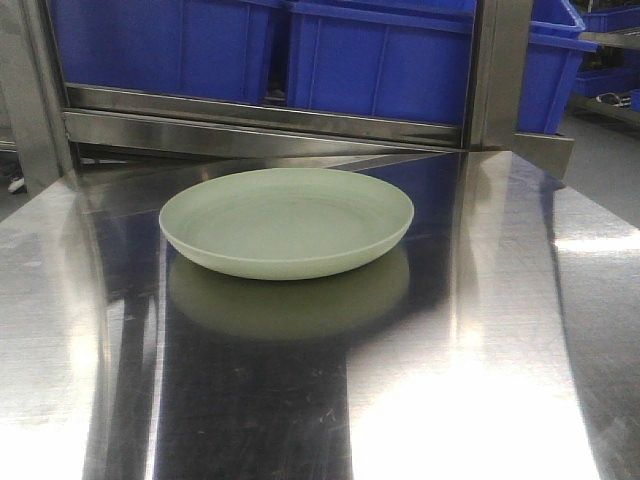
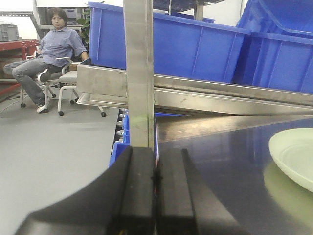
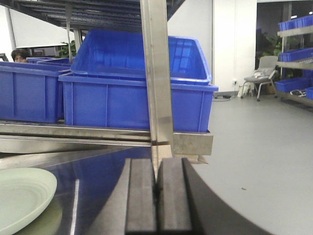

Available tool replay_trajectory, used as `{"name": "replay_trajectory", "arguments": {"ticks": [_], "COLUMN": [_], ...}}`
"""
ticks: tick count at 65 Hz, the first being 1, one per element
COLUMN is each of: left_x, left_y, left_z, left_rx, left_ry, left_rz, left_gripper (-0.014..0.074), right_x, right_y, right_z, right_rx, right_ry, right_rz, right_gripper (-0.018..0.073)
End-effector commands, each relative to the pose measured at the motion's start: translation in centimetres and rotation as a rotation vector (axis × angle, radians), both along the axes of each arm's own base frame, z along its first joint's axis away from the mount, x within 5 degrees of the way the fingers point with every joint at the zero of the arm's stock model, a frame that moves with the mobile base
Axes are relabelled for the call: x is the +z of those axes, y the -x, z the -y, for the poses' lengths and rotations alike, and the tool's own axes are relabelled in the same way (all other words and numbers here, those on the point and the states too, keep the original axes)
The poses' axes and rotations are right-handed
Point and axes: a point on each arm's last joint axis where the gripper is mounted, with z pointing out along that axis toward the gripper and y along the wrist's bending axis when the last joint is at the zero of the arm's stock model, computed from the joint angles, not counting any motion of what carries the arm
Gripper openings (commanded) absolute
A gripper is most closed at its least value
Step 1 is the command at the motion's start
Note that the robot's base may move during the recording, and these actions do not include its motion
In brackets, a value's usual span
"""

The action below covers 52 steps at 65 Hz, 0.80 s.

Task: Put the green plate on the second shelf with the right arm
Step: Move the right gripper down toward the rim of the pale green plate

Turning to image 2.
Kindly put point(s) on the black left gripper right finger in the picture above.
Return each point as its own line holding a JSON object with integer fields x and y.
{"x": 185, "y": 203}

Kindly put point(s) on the grey plastic crate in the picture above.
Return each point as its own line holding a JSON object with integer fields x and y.
{"x": 8, "y": 32}

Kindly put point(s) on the pale green plate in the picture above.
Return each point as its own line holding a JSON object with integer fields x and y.
{"x": 292, "y": 151}

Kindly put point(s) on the stainless steel shelf rack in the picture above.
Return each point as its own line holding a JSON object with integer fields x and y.
{"x": 143, "y": 93}

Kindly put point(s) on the grey office chair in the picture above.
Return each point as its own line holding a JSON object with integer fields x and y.
{"x": 69, "y": 81}
{"x": 46, "y": 83}

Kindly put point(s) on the blue plastic bin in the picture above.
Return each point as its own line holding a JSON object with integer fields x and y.
{"x": 182, "y": 47}
{"x": 278, "y": 53}

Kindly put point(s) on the red metal conveyor frame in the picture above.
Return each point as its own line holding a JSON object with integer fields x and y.
{"x": 21, "y": 49}

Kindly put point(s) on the green potted plant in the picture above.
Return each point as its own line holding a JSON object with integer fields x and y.
{"x": 84, "y": 21}

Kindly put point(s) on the blue plastic bin left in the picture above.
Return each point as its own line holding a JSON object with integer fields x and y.
{"x": 182, "y": 47}

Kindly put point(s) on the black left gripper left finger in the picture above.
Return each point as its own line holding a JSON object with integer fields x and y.
{"x": 119, "y": 202}

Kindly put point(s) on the blue bin lower shelf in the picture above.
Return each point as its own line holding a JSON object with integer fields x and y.
{"x": 122, "y": 136}

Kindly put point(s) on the blue plastic bin right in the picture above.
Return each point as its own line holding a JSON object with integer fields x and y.
{"x": 278, "y": 53}

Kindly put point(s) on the seated man in blue shirt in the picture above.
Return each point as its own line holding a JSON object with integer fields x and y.
{"x": 55, "y": 47}

